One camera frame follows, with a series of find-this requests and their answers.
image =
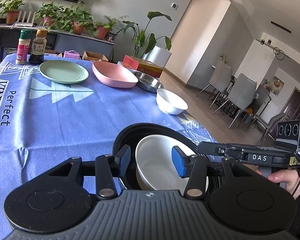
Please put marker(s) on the soy sauce bottle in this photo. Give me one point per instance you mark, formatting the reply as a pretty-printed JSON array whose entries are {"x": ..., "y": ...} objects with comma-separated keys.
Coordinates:
[{"x": 38, "y": 47}]

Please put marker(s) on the dark tv cabinet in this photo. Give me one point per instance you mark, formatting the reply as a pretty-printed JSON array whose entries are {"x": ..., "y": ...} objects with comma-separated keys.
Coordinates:
[{"x": 57, "y": 40}]

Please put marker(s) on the white smooth bowl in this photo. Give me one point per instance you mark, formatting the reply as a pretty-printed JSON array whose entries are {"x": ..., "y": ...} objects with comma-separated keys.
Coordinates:
[{"x": 169, "y": 102}]

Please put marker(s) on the pink spice shaker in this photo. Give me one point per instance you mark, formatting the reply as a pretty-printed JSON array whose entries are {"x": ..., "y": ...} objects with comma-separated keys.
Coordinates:
[{"x": 23, "y": 46}]

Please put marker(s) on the green plate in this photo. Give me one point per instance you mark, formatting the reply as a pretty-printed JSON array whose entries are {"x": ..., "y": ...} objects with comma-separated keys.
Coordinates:
[{"x": 64, "y": 72}]

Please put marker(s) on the pink square bowl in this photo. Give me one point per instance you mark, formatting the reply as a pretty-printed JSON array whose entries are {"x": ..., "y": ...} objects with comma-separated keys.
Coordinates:
[{"x": 113, "y": 75}]

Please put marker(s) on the grey dining chair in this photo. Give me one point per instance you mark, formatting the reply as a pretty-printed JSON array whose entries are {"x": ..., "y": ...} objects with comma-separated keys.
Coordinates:
[{"x": 241, "y": 95}]

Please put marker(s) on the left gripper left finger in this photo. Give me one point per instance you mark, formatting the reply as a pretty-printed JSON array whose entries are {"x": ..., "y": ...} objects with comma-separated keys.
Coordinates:
[{"x": 107, "y": 167}]

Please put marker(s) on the potted plant terracotta pot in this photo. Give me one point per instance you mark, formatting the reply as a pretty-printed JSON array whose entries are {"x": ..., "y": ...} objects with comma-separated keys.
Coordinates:
[{"x": 11, "y": 10}]

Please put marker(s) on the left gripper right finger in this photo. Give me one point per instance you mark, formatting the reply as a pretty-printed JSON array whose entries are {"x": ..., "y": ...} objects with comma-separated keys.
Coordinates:
[{"x": 194, "y": 168}]

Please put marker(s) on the red cardboard box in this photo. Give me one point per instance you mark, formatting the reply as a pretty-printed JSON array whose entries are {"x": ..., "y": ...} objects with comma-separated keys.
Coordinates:
[{"x": 141, "y": 65}]

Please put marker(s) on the black pot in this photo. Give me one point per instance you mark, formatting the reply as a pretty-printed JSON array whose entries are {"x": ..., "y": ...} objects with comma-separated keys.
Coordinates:
[{"x": 131, "y": 136}]

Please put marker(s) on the stainless steel bowl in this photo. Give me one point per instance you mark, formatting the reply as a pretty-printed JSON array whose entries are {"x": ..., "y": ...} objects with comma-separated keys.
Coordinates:
[{"x": 147, "y": 82}]

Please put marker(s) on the white router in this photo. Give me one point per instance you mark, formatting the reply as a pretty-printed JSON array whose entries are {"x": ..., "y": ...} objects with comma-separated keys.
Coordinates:
[{"x": 25, "y": 19}]

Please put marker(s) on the blue patterned tablecloth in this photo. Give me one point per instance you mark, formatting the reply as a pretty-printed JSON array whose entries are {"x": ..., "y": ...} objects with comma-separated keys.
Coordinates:
[{"x": 43, "y": 123}]

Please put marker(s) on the potted plant red pot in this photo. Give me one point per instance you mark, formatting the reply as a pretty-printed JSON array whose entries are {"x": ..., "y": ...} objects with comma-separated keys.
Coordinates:
[{"x": 102, "y": 29}]

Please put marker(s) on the pink carton box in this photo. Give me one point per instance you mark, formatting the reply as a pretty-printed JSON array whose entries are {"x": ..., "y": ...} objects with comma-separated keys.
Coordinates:
[{"x": 71, "y": 54}]

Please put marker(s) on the white ribbed bowl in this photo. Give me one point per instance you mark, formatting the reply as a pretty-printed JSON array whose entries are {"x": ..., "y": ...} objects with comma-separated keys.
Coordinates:
[{"x": 155, "y": 170}]

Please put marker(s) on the large leafy floor plant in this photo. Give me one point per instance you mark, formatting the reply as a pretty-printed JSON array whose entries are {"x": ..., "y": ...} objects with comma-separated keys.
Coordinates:
[{"x": 144, "y": 43}]

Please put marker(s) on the open brown cardboard box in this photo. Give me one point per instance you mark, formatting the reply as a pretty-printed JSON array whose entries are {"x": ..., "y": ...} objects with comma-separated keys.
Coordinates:
[{"x": 92, "y": 56}]

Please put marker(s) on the person right hand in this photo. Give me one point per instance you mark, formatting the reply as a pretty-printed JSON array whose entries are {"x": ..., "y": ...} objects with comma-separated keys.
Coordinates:
[{"x": 290, "y": 178}]

